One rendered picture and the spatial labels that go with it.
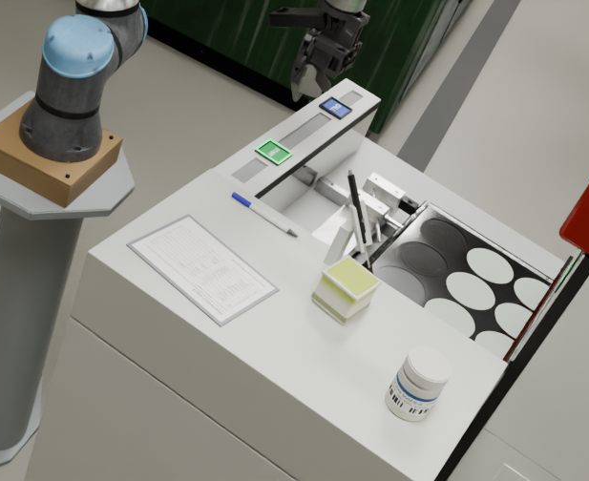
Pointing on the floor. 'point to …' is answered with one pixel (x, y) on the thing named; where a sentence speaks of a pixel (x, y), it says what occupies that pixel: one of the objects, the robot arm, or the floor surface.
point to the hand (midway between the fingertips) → (294, 93)
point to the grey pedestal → (24, 297)
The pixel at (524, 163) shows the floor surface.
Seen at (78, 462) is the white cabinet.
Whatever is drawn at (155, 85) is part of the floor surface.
